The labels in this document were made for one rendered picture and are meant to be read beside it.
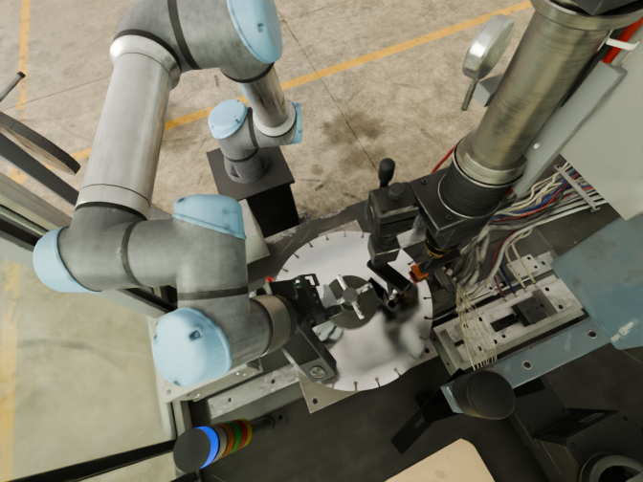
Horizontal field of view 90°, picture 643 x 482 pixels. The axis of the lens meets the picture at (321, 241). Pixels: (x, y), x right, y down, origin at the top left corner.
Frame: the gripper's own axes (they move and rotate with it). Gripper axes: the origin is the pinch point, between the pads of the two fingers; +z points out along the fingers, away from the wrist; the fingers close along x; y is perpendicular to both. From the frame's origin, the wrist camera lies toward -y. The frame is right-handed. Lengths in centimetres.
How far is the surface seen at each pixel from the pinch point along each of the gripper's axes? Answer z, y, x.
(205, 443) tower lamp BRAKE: -27.7, -8.3, 9.2
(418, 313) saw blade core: 9.6, -6.5, -12.0
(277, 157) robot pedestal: 34, 56, 14
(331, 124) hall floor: 136, 117, 16
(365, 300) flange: 5.4, -0.1, -4.3
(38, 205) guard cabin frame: -30, 36, 29
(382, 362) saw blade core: 3.2, -11.8, -3.1
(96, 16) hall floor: 104, 336, 161
